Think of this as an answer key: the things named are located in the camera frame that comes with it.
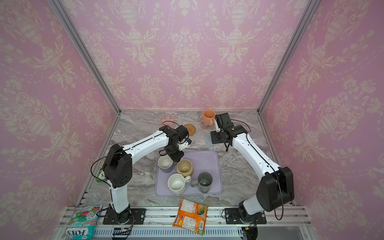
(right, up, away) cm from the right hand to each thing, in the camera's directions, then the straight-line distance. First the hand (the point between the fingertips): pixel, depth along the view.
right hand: (218, 135), depth 85 cm
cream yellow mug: (-19, -20, +5) cm, 28 cm away
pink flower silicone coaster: (-34, +10, +32) cm, 47 cm away
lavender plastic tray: (-5, -17, +8) cm, 19 cm away
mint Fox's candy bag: (-66, -40, -14) cm, 79 cm away
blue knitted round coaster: (-4, -4, +18) cm, 19 cm away
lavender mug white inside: (-31, -18, +7) cm, 37 cm away
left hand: (-24, -14, +2) cm, 27 cm away
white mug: (-24, -26, -1) cm, 35 cm away
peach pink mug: (-4, +12, +22) cm, 25 cm away
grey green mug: (-8, -25, -2) cm, 27 cm away
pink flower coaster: (-7, +6, +27) cm, 29 cm away
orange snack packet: (-15, -38, -12) cm, 43 cm away
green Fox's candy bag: (-67, -23, +1) cm, 71 cm away
